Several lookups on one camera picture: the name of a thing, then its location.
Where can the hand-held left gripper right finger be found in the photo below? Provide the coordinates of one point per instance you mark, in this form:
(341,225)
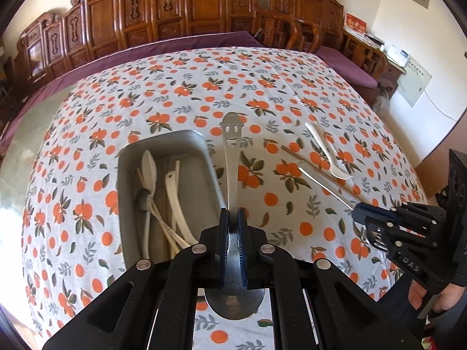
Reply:
(241,248)

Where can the cream plastic chopstick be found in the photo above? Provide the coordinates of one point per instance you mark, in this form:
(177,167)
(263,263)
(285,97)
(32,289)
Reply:
(162,222)

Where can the orange print tablecloth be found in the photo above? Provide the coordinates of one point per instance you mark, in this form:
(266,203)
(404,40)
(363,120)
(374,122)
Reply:
(219,80)

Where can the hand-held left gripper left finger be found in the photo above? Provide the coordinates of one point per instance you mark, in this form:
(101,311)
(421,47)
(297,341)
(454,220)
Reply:
(224,233)

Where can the grey fuzzy object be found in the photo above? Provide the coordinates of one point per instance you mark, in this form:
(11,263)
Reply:
(382,102)

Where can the white plastic fork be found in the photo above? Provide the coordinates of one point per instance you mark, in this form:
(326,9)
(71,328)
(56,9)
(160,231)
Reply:
(321,146)

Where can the light wooden chopstick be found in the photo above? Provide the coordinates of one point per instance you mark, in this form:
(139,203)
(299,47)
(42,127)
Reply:
(177,175)

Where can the cream plastic spoon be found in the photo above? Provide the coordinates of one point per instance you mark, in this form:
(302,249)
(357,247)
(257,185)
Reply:
(149,169)

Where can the grey plastic spoon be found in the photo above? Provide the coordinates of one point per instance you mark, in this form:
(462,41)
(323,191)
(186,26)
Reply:
(143,202)

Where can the short purple bench cushion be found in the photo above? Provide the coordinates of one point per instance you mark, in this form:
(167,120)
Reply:
(346,67)

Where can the metal fork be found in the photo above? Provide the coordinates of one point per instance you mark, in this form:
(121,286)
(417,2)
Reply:
(321,184)

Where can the wooden armchair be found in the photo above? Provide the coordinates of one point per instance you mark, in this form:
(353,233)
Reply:
(281,29)
(313,36)

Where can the stack of papers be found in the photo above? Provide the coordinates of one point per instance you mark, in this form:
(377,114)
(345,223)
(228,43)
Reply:
(374,41)

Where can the small wooden cabinet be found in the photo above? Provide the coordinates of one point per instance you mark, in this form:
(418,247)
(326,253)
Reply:
(392,76)

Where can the rectangular metal tray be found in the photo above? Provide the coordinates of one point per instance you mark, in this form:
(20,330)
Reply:
(197,149)

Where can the red desk calendar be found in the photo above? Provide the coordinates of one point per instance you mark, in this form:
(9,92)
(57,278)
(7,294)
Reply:
(355,25)

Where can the white box device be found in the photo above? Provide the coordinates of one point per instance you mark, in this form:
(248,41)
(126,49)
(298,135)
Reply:
(398,55)

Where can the brown wooden board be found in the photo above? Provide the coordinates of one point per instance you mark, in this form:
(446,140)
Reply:
(436,171)

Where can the white panel board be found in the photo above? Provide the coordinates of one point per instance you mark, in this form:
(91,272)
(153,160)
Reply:
(414,80)

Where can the person's right hand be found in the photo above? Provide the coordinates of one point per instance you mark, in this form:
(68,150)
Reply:
(448,299)

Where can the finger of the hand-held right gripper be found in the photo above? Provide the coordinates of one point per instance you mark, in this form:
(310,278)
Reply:
(375,216)
(396,237)

